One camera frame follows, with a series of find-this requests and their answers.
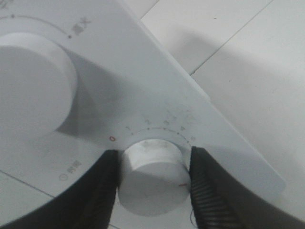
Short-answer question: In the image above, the white timer knob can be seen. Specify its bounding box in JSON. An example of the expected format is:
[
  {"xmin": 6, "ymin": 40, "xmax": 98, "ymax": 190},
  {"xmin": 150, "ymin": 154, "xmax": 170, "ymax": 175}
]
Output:
[{"xmin": 118, "ymin": 139, "xmax": 191, "ymax": 217}]

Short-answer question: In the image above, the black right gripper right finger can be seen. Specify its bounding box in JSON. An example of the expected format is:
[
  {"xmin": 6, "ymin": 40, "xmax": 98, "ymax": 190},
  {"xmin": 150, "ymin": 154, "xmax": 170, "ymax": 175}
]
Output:
[{"xmin": 189, "ymin": 146, "xmax": 305, "ymax": 229}]

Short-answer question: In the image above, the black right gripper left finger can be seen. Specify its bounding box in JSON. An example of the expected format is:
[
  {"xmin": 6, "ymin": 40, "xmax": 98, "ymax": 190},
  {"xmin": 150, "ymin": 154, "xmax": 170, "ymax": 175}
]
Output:
[{"xmin": 2, "ymin": 150, "xmax": 119, "ymax": 229}]

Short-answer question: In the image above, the white upper power knob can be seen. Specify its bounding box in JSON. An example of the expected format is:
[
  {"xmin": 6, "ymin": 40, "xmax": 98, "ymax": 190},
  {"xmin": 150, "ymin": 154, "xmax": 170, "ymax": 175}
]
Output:
[{"xmin": 0, "ymin": 32, "xmax": 78, "ymax": 139}]

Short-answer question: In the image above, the white microwave oven body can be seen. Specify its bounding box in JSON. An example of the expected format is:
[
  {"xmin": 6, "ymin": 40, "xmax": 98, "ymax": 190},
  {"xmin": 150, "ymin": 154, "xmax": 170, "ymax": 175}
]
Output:
[{"xmin": 0, "ymin": 0, "xmax": 286, "ymax": 229}]

